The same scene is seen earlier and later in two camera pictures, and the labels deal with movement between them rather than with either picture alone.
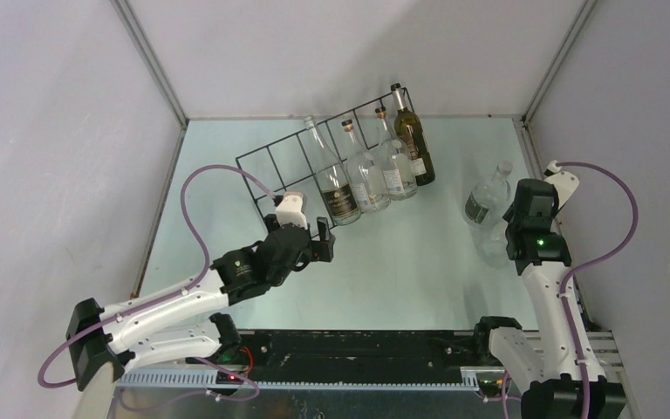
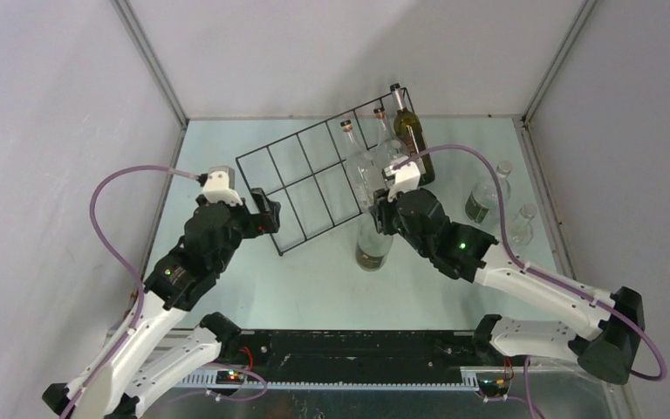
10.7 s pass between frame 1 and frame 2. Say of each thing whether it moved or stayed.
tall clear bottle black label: moved
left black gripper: moved
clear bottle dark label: stayed
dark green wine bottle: stayed
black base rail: stayed
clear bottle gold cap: stayed
